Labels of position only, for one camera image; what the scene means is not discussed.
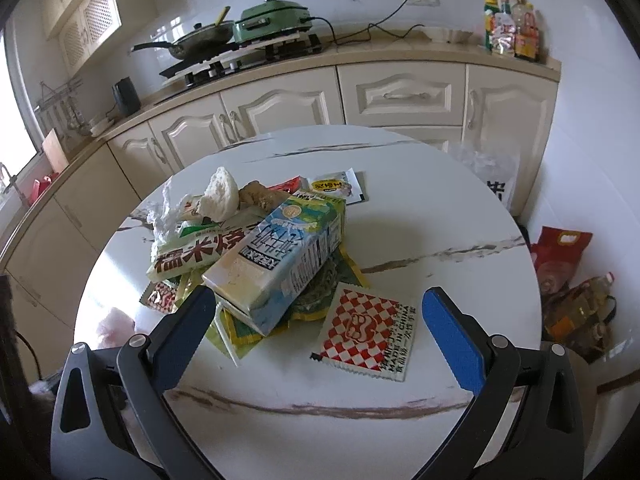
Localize blue white milk carton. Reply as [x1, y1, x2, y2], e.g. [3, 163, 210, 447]
[203, 191, 346, 336]

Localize yellow white seasoning packet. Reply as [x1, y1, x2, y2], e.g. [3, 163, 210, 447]
[308, 168, 364, 205]

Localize cream kitchen base cabinets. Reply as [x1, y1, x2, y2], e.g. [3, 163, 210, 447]
[1, 44, 561, 379]

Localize red white small wrapper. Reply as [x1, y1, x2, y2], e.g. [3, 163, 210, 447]
[140, 281, 178, 314]

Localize green yellow snack wrapper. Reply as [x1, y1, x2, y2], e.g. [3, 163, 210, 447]
[205, 245, 369, 359]

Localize cooking oil bottle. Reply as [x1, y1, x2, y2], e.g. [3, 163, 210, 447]
[542, 272, 617, 364]

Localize red checkered glove packet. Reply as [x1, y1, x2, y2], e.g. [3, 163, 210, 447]
[310, 283, 418, 382]

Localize red rice bag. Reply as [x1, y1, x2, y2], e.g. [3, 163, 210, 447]
[530, 226, 593, 298]

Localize white plastic bag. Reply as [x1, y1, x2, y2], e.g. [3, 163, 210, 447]
[448, 141, 520, 210]

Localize wooden cutting board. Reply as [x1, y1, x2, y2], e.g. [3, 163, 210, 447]
[42, 128, 70, 174]

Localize red snack wrapper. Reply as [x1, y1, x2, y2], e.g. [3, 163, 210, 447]
[269, 176, 308, 194]

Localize black kettle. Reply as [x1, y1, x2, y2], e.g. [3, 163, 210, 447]
[112, 77, 141, 117]

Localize black gas stove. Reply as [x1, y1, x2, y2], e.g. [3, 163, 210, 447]
[160, 32, 323, 88]

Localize black frying pan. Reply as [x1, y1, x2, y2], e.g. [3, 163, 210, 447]
[130, 6, 234, 61]

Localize condiment bottles group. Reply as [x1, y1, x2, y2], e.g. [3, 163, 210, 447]
[484, 0, 540, 62]

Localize cream upper cabinet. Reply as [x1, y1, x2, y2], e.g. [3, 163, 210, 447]
[41, 0, 113, 76]

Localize green electric cooking pot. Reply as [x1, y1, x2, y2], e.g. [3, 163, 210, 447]
[233, 0, 311, 46]

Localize wall utensil rack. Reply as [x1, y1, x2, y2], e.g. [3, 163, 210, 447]
[32, 77, 88, 136]

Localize black power cable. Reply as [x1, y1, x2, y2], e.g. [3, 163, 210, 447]
[304, 0, 426, 47]

